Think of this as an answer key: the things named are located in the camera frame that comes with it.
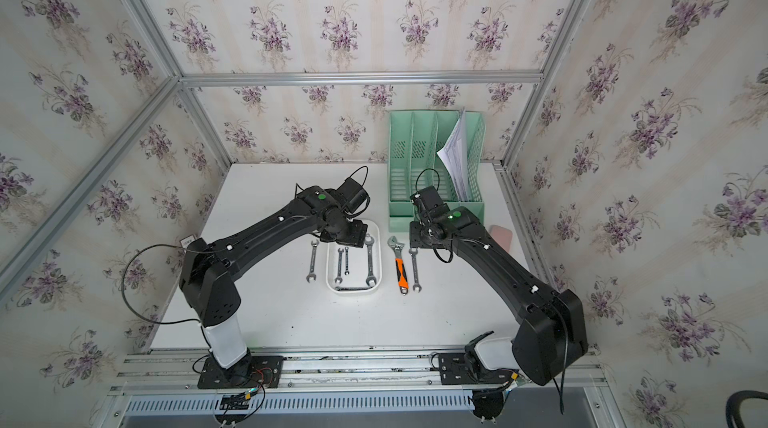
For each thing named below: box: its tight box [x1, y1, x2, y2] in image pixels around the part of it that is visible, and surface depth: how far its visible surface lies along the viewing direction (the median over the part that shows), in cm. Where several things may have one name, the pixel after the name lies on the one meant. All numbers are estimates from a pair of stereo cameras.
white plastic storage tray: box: [325, 218, 383, 294], surface depth 92 cm
